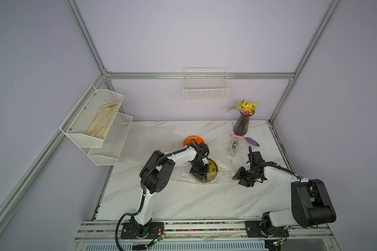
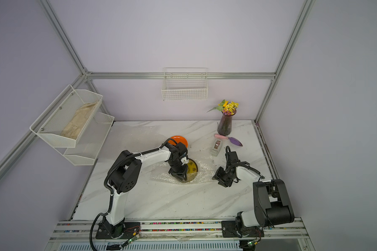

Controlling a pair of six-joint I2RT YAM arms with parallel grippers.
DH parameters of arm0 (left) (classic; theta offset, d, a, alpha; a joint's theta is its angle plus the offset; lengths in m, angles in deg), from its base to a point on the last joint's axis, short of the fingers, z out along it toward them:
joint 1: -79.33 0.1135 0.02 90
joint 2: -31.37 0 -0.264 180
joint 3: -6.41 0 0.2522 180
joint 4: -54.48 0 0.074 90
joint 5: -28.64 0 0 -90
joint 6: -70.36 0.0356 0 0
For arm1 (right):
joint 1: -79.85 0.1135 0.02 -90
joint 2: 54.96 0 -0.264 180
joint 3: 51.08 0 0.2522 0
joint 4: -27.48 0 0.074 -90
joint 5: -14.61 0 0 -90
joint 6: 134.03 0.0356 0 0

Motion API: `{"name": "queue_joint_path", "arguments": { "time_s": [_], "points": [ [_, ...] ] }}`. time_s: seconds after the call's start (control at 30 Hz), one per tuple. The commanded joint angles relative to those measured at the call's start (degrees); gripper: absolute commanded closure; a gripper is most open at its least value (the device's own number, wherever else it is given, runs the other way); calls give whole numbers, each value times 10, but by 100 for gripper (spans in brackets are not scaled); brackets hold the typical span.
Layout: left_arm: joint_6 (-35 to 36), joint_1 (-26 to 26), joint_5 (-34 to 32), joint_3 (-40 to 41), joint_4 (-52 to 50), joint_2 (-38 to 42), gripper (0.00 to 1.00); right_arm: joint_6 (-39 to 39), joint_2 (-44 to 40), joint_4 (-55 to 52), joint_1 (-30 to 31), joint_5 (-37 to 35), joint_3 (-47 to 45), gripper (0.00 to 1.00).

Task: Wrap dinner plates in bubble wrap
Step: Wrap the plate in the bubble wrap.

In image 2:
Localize purple glass vase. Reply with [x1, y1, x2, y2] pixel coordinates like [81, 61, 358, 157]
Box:
[217, 111, 236, 136]

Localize yellow patterned dinner plate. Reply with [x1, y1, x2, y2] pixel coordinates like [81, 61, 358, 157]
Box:
[181, 159, 199, 183]

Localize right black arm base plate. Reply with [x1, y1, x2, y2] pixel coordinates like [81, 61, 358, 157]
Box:
[221, 221, 265, 238]

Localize beige cloth in bin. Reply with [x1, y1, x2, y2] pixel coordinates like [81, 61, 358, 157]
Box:
[61, 102, 98, 140]

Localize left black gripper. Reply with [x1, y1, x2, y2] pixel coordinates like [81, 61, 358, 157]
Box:
[168, 159, 188, 182]

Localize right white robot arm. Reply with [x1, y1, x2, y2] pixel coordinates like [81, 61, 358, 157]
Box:
[212, 146, 295, 238]

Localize white wire wall basket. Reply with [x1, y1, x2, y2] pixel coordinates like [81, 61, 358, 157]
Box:
[161, 68, 208, 101]

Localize clear bubble wrap sheet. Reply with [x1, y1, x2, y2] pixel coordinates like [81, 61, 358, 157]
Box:
[101, 125, 166, 162]
[150, 161, 216, 185]

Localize lower white mesh shelf bin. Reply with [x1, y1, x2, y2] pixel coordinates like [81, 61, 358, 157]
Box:
[63, 112, 114, 166]

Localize yellow artificial flowers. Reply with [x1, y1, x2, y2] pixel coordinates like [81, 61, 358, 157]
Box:
[208, 100, 239, 116]

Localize upper white mesh shelf bin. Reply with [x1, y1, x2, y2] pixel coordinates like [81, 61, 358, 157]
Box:
[29, 85, 103, 148]

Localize white mesh shelf bin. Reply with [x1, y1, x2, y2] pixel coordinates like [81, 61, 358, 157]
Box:
[29, 85, 103, 148]
[63, 112, 114, 166]

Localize aluminium front rail frame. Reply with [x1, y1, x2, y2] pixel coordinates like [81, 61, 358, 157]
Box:
[49, 218, 310, 243]

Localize orange dinner plate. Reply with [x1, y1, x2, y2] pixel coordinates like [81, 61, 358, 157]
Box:
[168, 136, 188, 147]

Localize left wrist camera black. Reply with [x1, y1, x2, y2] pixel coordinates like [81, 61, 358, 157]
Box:
[175, 142, 188, 159]

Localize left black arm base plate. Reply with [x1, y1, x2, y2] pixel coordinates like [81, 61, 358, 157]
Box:
[95, 222, 141, 239]

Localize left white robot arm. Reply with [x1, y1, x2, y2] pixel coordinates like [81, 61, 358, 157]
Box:
[102, 143, 190, 238]

